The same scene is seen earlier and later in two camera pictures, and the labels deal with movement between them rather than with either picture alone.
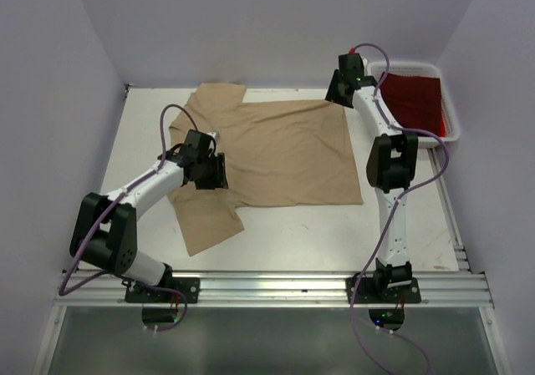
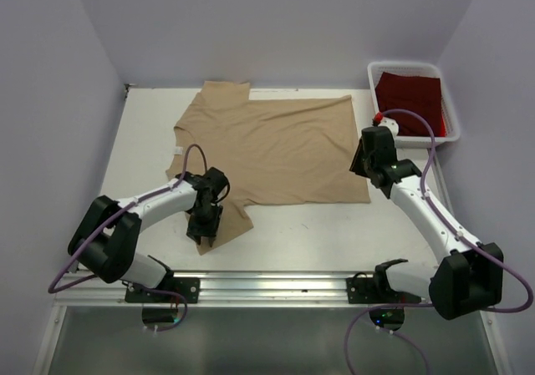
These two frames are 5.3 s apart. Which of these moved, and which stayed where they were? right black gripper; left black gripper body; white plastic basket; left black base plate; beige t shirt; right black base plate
Moved: left black gripper body; right black gripper
Stayed: left black base plate; beige t shirt; white plastic basket; right black base plate
